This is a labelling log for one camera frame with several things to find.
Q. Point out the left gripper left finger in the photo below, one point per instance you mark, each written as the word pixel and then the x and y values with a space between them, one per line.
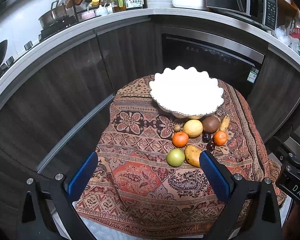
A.
pixel 35 220

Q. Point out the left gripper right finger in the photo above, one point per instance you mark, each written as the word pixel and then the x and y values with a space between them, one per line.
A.
pixel 262 220

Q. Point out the small yellow banana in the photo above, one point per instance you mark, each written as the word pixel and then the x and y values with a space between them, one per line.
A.
pixel 225 123

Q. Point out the orange tangerine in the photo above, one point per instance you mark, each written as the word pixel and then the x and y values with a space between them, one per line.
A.
pixel 180 139
pixel 220 138

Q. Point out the dark plum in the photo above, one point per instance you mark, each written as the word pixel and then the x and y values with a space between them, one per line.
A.
pixel 206 137
pixel 210 146

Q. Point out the brown round kiwi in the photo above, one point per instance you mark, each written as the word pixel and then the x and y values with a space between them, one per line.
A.
pixel 210 124

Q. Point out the large yellow lemon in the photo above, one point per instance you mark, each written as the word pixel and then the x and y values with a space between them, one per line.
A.
pixel 193 128

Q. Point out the yellow mango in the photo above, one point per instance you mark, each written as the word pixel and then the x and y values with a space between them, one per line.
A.
pixel 192 155

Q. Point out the green apple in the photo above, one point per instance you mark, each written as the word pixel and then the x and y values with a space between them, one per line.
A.
pixel 175 157

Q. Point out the green energy label sticker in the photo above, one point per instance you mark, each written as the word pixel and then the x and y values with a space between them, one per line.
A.
pixel 253 75

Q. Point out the black built-in dishwasher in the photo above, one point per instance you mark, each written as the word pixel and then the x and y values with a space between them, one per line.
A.
pixel 221 57

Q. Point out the white scalloped fruit bowl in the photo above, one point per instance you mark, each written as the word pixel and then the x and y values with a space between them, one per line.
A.
pixel 186 93

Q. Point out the plastic bags on counter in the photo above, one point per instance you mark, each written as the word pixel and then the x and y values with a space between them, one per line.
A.
pixel 289 34

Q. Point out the patterned paisley tablecloth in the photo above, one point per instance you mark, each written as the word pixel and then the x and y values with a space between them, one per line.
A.
pixel 135 191

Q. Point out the black microwave oven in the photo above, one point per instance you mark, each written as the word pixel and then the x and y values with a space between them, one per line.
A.
pixel 259 12

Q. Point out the black gas stove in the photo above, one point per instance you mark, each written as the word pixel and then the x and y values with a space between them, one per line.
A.
pixel 56 27

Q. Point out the steel cooking pot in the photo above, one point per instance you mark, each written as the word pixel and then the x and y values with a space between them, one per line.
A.
pixel 56 12

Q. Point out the green lid oil bottle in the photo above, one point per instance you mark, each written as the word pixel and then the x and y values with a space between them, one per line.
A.
pixel 118 5

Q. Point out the yellow cap bottle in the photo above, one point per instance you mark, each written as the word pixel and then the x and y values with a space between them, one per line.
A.
pixel 94 3

